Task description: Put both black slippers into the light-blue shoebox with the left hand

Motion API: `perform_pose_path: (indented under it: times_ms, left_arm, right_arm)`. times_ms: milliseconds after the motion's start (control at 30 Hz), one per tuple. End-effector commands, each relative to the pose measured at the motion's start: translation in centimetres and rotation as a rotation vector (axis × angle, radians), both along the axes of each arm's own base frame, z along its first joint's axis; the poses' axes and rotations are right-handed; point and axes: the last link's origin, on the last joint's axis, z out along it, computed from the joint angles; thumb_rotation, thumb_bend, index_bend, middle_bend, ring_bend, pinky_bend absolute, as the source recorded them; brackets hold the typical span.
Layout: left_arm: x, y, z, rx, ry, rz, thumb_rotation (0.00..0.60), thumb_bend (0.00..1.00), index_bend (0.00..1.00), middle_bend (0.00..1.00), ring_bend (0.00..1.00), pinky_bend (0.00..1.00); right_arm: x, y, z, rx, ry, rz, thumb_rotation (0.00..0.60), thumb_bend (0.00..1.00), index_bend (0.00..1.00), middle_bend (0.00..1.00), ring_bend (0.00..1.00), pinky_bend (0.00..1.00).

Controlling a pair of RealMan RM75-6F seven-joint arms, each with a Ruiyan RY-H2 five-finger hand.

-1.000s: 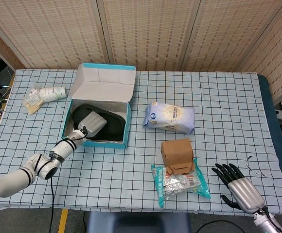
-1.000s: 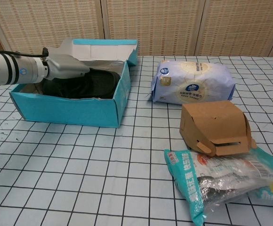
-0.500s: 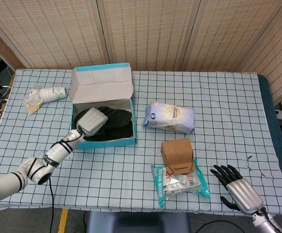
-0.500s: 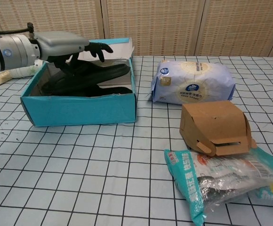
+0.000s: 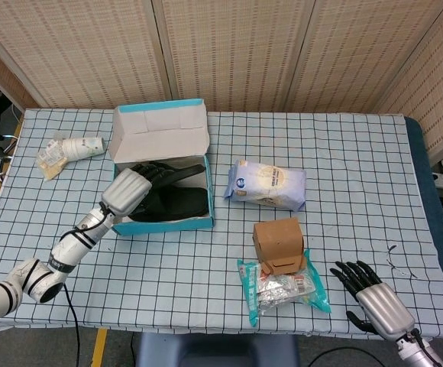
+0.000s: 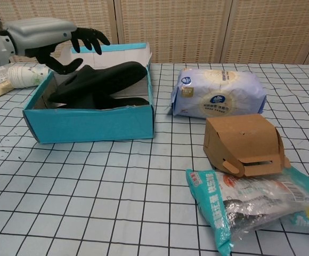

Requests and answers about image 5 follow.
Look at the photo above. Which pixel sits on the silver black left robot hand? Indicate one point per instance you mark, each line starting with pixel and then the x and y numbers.
pixel 128 191

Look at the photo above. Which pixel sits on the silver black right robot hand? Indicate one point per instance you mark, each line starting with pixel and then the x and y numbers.
pixel 385 309

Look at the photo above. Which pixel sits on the black slipper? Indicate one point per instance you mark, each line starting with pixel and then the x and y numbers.
pixel 187 172
pixel 183 202

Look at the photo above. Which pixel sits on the teal cardboard shoe box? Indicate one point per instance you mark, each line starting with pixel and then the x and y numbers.
pixel 156 137

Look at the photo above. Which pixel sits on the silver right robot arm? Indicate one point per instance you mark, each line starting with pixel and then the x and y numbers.
pixel 416 353

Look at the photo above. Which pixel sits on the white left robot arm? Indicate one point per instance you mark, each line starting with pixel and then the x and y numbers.
pixel 68 248

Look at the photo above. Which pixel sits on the stacked white paper cups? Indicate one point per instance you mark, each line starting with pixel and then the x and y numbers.
pixel 84 147

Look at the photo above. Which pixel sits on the clear bag with beige contents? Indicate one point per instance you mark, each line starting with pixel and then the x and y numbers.
pixel 51 166

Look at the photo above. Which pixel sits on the white black checkered tablecloth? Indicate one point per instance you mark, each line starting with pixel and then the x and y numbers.
pixel 187 275

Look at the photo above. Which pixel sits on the teal clear plastic bag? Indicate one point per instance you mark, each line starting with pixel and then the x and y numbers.
pixel 282 294

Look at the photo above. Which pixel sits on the brown cardboard carton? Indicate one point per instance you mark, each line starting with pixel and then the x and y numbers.
pixel 279 241

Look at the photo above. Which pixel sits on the pale blue tissue pack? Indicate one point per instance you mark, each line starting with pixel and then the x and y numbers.
pixel 271 183

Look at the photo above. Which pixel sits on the blue chair seat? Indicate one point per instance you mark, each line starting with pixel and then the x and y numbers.
pixel 214 351

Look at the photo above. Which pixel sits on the woven bamboo folding screen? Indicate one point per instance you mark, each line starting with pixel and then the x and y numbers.
pixel 244 46

